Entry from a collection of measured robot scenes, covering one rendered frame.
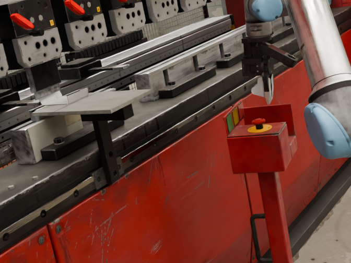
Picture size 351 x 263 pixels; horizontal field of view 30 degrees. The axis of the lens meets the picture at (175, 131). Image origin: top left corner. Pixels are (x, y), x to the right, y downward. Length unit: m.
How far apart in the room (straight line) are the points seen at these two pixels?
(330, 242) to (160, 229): 1.16
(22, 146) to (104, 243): 0.33
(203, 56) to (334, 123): 1.21
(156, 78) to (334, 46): 0.93
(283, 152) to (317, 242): 1.10
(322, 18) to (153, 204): 0.82
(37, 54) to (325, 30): 0.75
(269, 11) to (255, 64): 0.22
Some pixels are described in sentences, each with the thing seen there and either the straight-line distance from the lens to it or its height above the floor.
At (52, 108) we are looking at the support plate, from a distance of 1.73.
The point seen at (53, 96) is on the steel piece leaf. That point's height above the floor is 1.01.
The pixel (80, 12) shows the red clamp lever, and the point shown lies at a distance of 1.82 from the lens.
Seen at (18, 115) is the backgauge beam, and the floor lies 0.94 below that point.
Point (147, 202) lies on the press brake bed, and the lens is 1.91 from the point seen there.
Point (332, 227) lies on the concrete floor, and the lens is 3.09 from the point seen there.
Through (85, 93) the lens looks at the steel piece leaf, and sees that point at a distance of 1.79.
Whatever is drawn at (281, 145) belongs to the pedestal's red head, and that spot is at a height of 0.74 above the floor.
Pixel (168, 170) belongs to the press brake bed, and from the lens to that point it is 1.99.
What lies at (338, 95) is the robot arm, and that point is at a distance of 1.29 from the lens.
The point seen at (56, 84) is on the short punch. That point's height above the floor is 1.04.
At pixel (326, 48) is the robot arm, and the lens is 1.35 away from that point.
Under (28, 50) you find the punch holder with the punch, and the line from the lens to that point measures 1.71.
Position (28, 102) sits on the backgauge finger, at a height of 1.00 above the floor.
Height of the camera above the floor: 1.33
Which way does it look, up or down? 15 degrees down
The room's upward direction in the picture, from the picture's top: 11 degrees counter-clockwise
